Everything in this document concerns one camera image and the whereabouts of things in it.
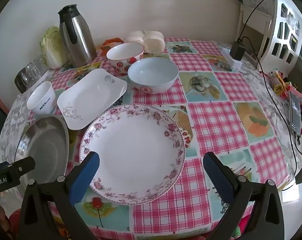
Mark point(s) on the yellow red candy packet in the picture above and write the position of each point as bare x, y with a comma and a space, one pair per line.
278, 82

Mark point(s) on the white power strip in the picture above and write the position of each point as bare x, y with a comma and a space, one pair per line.
231, 61

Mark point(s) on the plastic bag of steamed buns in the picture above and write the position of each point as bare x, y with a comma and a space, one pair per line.
146, 41

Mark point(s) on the clear glass cup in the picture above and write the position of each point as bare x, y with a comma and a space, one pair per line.
36, 71
43, 63

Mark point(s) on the napa cabbage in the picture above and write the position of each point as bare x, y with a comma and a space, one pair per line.
51, 47

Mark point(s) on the pale blue bowl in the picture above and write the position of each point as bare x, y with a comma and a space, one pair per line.
153, 72

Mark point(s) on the strawberry print bowl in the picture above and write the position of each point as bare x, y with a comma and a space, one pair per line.
123, 55

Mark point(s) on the dark glass cup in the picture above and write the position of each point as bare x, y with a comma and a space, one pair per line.
23, 80

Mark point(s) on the checked picture tablecloth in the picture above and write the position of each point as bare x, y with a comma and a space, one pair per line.
216, 120

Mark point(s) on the round floral rim plate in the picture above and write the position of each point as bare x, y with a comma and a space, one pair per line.
133, 150

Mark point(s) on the rectangular white plate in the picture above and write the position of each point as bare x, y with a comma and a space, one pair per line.
91, 97

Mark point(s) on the small white printed bowl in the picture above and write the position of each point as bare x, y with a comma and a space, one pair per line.
41, 97

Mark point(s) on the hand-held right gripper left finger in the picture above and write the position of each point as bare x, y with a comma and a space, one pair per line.
87, 172

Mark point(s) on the black charger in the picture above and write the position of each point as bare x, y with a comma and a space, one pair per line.
238, 50

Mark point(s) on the smartphone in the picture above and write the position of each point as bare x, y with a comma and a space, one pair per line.
296, 112

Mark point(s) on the stainless steel thermos jug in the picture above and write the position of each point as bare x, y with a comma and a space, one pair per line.
78, 40

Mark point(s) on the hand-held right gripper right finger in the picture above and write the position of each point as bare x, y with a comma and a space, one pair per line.
217, 175

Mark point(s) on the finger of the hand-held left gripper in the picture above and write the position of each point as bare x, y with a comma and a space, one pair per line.
23, 166

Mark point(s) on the stainless steel basin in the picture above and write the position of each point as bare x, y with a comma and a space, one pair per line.
46, 150

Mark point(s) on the orange snack packet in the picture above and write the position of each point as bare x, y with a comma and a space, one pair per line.
112, 43

